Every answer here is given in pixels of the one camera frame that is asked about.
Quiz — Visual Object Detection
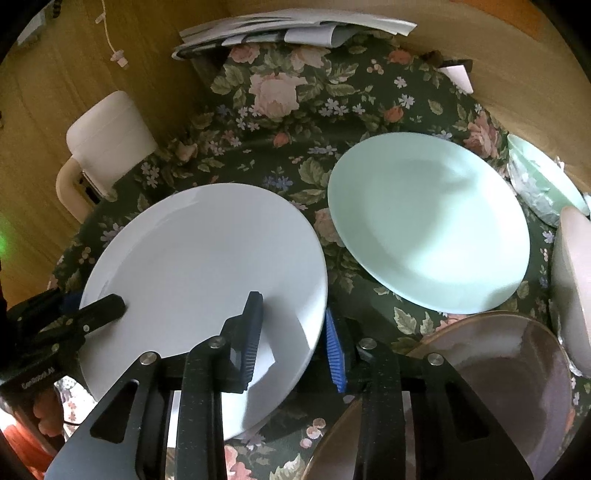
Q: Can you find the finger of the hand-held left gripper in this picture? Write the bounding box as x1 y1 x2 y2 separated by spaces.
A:
37 294 127 352

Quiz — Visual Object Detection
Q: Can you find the mint green plate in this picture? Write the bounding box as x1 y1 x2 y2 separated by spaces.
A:
327 132 531 319

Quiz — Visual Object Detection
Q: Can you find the pale pink bowl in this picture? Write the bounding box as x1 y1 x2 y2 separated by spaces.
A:
549 205 591 374

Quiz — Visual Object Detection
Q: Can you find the orange cloth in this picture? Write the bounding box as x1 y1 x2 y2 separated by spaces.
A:
0 392 65 469

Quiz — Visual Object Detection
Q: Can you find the stack of white papers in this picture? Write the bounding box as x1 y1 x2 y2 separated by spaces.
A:
172 8 419 61

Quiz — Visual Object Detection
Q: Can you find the floral tablecloth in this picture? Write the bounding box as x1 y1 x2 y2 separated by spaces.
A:
46 34 591 480

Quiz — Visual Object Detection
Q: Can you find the mint green bowl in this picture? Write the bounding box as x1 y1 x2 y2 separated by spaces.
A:
507 134 591 227

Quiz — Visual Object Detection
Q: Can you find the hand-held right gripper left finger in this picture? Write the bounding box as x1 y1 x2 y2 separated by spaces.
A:
44 291 265 480

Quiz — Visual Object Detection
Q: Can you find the white plate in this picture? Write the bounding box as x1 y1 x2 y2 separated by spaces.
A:
78 183 329 441

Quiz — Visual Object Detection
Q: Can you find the white paper slip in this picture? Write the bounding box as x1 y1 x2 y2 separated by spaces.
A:
438 65 475 94

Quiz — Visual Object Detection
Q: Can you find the brown-rimmed pink plate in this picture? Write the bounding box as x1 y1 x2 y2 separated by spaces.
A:
300 311 578 480

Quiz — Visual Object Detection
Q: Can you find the white cord with plug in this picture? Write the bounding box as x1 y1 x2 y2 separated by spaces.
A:
96 0 131 70

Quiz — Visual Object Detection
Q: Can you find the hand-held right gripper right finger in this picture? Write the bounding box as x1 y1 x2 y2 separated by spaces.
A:
324 307 532 480

